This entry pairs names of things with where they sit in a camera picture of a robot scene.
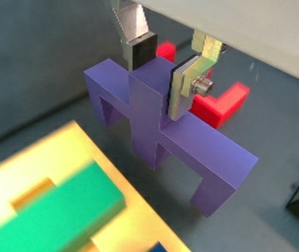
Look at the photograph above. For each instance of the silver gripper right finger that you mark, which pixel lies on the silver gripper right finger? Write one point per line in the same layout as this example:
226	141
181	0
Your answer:
189	80

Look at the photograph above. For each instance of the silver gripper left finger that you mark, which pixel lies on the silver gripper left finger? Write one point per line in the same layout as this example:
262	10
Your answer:
138	40

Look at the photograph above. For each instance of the purple m-shaped block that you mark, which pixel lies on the purple m-shaped block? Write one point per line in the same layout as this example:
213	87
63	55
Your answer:
137	95

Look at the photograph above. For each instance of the yellow slotted board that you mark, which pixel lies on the yellow slotted board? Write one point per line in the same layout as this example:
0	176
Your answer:
39	168

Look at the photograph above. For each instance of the red m-shaped block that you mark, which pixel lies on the red m-shaped block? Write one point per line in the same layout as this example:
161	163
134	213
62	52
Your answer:
215	109

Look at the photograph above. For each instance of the blue bar block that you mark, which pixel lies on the blue bar block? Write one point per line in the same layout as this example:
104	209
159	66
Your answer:
158	248

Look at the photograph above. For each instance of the green bar block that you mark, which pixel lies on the green bar block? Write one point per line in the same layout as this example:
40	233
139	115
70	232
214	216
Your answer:
62	220

